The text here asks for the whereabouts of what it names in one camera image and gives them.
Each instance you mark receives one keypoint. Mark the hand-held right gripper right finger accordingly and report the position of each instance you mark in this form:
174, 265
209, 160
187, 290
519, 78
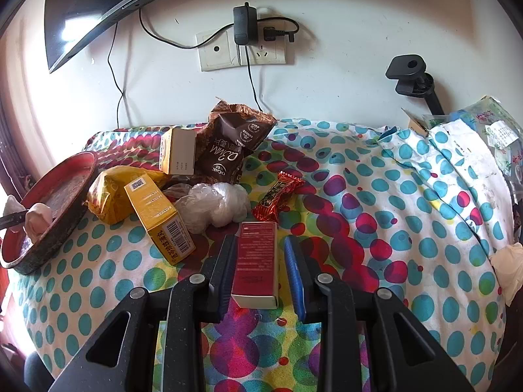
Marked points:
295, 277

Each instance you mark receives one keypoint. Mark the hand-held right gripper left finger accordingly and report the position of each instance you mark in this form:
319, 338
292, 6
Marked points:
226, 271

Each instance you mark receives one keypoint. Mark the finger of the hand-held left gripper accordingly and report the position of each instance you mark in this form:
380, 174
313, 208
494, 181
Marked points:
12, 220

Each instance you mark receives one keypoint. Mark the white tissue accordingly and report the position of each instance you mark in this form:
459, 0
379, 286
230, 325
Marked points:
39, 218
13, 203
510, 269

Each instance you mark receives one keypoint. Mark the red round basin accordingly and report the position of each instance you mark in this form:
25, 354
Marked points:
61, 196

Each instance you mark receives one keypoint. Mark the red candy wrapper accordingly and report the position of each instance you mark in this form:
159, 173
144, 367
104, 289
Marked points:
273, 198

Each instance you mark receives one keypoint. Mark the yellow barcode carton box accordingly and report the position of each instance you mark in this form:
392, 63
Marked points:
155, 208

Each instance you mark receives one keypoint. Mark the yellow snack packet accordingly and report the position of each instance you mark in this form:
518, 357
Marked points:
108, 192

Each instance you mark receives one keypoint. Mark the yellow and white carton box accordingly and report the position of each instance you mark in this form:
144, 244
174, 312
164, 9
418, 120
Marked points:
182, 151

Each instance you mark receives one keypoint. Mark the polka dot cloth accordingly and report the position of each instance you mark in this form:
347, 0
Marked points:
388, 212

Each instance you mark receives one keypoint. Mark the brown snack bag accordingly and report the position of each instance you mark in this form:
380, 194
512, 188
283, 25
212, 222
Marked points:
224, 147

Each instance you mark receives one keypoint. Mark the small cardboard box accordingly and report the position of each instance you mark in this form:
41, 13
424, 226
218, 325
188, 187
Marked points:
414, 124

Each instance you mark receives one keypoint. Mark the black curved monitor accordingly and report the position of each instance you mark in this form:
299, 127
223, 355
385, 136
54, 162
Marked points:
81, 8

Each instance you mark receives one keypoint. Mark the black power adapter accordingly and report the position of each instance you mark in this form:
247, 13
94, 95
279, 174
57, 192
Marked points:
245, 22

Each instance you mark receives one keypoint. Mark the clear green print plastic bag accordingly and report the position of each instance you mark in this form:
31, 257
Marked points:
490, 114

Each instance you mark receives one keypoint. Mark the white wall socket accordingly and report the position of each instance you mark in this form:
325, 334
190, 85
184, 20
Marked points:
269, 55
216, 51

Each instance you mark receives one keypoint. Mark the black clamp mount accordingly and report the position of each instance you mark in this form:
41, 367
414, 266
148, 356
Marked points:
408, 73

